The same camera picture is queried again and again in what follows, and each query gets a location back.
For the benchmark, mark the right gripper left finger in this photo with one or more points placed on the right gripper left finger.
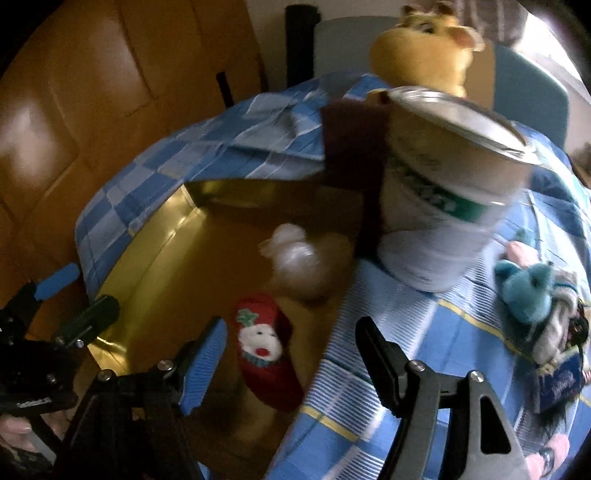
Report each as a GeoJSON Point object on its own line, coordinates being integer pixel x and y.
{"type": "Point", "coordinates": [132, 426]}

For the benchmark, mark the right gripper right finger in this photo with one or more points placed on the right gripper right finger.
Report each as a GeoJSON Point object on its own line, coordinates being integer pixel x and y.
{"type": "Point", "coordinates": [480, 443]}

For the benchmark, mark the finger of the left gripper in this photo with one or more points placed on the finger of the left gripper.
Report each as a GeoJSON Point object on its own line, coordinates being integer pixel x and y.
{"type": "Point", "coordinates": [57, 279]}
{"type": "Point", "coordinates": [88, 325]}

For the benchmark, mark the pink satin scrunchie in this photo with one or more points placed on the pink satin scrunchie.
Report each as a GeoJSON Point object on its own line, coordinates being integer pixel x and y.
{"type": "Point", "coordinates": [549, 458]}

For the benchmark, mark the blue Tempo tissue pack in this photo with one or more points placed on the blue Tempo tissue pack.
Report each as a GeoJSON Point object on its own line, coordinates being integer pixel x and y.
{"type": "Point", "coordinates": [558, 381]}

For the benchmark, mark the blue plush toy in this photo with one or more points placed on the blue plush toy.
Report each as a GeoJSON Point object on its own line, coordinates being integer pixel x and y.
{"type": "Point", "coordinates": [526, 291]}

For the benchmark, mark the grey white knit sock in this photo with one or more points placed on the grey white knit sock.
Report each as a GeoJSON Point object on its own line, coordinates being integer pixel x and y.
{"type": "Point", "coordinates": [564, 307]}

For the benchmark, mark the person's hand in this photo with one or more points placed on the person's hand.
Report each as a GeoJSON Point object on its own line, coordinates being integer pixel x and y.
{"type": "Point", "coordinates": [20, 459]}

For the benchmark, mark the gold cardboard box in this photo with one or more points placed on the gold cardboard box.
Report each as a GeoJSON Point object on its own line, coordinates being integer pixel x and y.
{"type": "Point", "coordinates": [192, 260]}

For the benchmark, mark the blue plaid bed quilt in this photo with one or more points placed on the blue plaid bed quilt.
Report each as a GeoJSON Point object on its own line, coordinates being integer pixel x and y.
{"type": "Point", "coordinates": [342, 431]}

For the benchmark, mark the wooden wardrobe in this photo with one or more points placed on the wooden wardrobe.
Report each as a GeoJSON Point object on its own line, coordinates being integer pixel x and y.
{"type": "Point", "coordinates": [96, 84]}

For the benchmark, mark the white metal formula can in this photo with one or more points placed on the white metal formula can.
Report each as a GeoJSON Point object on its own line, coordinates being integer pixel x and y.
{"type": "Point", "coordinates": [453, 172]}

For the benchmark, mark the yellow giraffe plush toy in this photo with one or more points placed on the yellow giraffe plush toy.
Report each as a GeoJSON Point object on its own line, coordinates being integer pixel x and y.
{"type": "Point", "coordinates": [427, 48]}

